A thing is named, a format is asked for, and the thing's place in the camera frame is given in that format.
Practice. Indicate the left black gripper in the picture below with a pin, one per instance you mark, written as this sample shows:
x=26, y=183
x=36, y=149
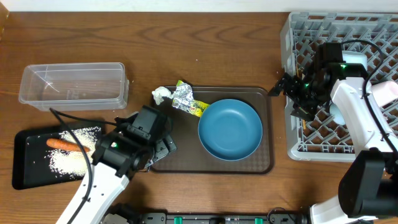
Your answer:
x=167, y=145

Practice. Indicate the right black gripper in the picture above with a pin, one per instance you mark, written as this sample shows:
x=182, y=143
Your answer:
x=294, y=82

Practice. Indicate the wooden chopstick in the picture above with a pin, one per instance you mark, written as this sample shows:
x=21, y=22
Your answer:
x=299, y=74

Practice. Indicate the light blue cup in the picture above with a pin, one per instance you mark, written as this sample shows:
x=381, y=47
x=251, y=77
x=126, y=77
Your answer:
x=336, y=115

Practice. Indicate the yellow green snack wrapper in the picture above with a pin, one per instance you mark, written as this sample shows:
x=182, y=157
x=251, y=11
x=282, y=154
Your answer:
x=197, y=107

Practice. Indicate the white tissue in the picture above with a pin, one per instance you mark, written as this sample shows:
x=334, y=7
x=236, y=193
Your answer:
x=160, y=93

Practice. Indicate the dark blue bowl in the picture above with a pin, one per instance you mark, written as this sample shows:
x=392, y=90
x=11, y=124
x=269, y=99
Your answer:
x=230, y=130

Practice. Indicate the pile of white rice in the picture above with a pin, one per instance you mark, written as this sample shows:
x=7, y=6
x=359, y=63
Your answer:
x=72, y=163

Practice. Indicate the pink cup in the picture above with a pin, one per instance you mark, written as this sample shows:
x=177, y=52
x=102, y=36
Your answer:
x=385, y=92

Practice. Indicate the orange carrot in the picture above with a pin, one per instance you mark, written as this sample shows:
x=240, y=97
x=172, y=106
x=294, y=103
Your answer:
x=63, y=145

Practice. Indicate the light blue bowl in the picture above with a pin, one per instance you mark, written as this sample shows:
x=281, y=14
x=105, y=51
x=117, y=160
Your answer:
x=355, y=57

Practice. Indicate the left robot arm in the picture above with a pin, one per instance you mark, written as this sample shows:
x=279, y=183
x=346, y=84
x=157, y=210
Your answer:
x=135, y=144

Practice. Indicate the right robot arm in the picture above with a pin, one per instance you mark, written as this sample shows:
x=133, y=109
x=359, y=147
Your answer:
x=368, y=190

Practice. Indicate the grey dishwasher rack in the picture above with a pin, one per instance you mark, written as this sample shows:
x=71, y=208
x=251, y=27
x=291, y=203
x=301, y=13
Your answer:
x=374, y=35

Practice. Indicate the clear plastic bin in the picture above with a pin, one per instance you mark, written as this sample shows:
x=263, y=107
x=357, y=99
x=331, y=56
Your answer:
x=75, y=86

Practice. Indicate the black tray bin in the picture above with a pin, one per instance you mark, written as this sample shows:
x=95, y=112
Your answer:
x=32, y=166

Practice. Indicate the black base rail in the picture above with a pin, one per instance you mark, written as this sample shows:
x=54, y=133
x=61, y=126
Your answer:
x=124, y=214

